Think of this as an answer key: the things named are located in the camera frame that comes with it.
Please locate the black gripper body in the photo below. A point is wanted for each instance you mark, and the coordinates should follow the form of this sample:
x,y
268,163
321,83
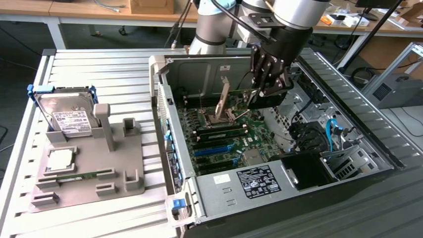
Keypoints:
x,y
291,42

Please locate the low profile graphics card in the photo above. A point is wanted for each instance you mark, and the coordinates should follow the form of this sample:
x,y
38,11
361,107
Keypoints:
x,y
238,99

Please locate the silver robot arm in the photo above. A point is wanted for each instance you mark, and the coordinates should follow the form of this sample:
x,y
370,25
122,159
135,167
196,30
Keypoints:
x,y
211,27

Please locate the orange and black box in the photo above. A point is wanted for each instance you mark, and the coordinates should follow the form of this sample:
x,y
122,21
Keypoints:
x,y
327,19

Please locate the metal drive cage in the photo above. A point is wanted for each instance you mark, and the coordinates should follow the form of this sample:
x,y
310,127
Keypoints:
x,y
307,114

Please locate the cluttered wooden desk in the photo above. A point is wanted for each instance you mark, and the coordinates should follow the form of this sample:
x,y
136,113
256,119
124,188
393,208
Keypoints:
x,y
343,29

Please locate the green motherboard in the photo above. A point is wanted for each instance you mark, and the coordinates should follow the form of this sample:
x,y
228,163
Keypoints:
x,y
258,129

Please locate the open PC case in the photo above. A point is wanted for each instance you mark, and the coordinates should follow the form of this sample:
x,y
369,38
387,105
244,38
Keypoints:
x,y
184,74

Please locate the black tripod pole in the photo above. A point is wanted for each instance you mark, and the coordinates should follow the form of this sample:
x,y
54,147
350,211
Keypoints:
x,y
374,32

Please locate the CPU socket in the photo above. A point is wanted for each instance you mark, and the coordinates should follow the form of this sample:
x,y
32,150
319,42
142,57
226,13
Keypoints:
x,y
211,120

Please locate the black monitor stand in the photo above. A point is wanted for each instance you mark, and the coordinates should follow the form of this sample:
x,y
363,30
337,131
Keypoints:
x,y
369,13

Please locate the grey chipset heatsink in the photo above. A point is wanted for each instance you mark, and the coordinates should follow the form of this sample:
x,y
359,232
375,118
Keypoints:
x,y
252,156

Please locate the blue expansion slot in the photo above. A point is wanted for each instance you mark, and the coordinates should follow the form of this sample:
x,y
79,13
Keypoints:
x,y
211,151

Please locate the grey metal cabinet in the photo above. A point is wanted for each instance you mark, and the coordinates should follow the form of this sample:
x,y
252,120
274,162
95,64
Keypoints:
x,y
397,91

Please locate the metal disk bay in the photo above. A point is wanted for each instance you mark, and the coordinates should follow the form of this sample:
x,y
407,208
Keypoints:
x,y
347,163

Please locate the wooden box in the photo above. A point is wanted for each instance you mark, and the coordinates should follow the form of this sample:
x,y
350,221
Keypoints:
x,y
152,6

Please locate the grey power supply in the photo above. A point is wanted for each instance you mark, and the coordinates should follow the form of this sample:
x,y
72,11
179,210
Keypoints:
x,y
224,196

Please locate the blue case latch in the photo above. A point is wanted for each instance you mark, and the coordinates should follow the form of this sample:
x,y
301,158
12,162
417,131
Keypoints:
x,y
176,204

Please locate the hard disk with blue caddy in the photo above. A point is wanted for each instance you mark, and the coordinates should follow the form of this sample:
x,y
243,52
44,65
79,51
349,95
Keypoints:
x,y
66,111

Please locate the grey parts rack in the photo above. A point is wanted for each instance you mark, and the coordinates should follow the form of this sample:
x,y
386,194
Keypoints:
x,y
90,158

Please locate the green RAM stick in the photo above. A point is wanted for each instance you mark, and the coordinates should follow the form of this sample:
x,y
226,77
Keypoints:
x,y
78,177

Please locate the silver CPU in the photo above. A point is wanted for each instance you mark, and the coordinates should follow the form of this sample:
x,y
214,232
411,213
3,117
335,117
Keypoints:
x,y
60,160

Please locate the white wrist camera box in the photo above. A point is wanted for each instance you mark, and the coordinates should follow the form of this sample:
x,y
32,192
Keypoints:
x,y
246,33

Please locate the wooden desk with grey frame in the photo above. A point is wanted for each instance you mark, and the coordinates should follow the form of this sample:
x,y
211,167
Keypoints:
x,y
83,11

